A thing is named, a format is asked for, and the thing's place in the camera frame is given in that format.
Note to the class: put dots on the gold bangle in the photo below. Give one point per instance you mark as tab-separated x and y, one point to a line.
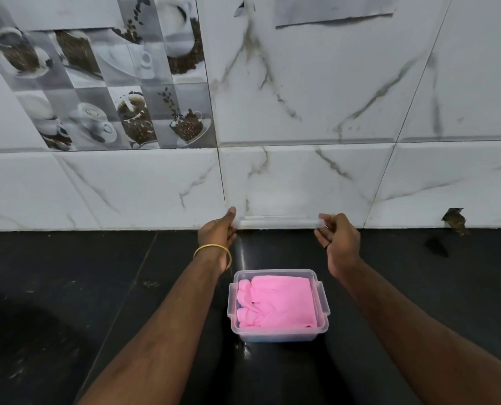
214	250

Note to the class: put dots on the pink rubber gloves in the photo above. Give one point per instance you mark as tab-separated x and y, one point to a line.
275	304

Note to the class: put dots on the clear plastic container lid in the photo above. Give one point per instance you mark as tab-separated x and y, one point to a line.
278	221

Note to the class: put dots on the person's right thumb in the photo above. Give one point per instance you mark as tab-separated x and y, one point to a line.
332	218

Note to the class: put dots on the person's left hand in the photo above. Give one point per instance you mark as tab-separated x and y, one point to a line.
216	234

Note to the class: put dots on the person's right hand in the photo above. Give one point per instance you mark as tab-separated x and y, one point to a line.
341	244

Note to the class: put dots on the person's right forearm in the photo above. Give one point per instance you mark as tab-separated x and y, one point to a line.
419	337

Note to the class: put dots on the clear plastic storage container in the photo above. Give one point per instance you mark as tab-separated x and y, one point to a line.
278	305

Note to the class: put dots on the person's left thumb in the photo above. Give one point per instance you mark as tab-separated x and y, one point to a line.
231	215

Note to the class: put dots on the person's left forearm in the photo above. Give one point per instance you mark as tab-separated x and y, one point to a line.
162	333

